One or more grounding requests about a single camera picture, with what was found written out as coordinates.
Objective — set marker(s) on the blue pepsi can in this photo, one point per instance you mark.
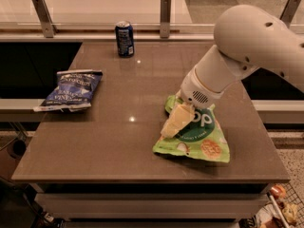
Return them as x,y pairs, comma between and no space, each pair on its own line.
124,39

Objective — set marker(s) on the right metal railing bracket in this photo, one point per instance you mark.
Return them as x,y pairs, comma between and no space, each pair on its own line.
289,11

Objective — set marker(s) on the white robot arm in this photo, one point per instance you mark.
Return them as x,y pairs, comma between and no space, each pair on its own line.
247,38

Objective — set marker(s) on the left metal railing bracket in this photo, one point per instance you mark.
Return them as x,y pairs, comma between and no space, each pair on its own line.
41,8

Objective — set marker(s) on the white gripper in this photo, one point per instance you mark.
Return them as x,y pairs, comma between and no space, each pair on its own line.
195,91

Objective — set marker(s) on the green rice chip bag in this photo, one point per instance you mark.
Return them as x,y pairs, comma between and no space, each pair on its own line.
202,139

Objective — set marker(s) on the wire basket with snacks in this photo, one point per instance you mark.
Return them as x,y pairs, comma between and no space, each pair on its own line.
284,209

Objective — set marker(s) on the metal railing bracket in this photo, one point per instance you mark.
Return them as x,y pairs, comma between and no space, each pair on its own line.
289,11
41,8
165,17

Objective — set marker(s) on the middle metal railing bracket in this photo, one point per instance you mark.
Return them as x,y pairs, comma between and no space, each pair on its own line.
165,17

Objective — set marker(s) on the blue potato chip bag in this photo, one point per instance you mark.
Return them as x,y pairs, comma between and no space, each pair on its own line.
74,91

